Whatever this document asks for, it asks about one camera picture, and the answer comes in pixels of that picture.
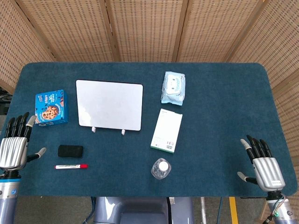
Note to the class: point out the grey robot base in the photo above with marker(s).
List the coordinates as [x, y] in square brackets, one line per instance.
[142, 211]

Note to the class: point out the dark blue table mat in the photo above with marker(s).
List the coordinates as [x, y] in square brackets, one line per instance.
[210, 130]

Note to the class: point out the black eraser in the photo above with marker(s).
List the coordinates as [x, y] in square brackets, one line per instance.
[70, 151]

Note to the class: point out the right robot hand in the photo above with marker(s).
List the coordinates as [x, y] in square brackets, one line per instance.
[266, 166]

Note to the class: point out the light blue wet wipes pack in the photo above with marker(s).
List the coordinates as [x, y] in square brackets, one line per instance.
[173, 88]

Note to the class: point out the white whiteboard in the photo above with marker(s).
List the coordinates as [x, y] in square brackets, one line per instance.
[109, 105]

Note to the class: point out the red marker pen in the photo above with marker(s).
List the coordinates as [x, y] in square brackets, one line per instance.
[71, 166]

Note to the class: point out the white and green carton box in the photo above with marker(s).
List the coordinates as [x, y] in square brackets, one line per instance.
[166, 130]

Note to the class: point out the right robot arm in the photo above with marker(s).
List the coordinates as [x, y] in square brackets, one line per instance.
[279, 206]

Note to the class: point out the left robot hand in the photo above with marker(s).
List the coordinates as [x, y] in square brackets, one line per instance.
[12, 149]

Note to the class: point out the clear plastic water bottle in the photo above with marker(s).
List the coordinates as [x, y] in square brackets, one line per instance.
[160, 168]

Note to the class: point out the woven bamboo folding screen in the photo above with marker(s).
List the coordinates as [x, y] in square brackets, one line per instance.
[149, 30]

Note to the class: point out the blue cookie box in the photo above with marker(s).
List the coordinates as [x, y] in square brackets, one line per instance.
[51, 107]

